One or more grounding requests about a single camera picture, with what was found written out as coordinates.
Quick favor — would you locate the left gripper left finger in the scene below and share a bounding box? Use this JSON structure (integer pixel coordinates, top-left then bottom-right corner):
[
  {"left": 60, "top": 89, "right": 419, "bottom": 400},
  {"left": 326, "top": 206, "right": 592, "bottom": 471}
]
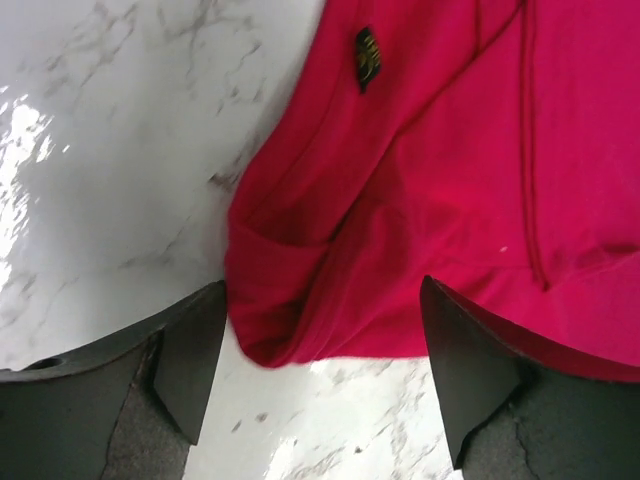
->
[{"left": 1, "top": 282, "right": 226, "bottom": 479}]

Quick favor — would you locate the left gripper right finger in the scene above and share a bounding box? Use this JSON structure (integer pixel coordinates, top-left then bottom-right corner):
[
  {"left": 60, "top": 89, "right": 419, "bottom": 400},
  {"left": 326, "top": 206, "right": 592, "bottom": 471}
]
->
[{"left": 420, "top": 277, "right": 639, "bottom": 479}]

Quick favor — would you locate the red t shirt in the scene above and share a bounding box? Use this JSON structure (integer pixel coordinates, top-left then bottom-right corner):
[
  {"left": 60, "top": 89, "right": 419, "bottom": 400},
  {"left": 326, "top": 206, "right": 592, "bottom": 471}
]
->
[{"left": 225, "top": 1, "right": 639, "bottom": 382}]

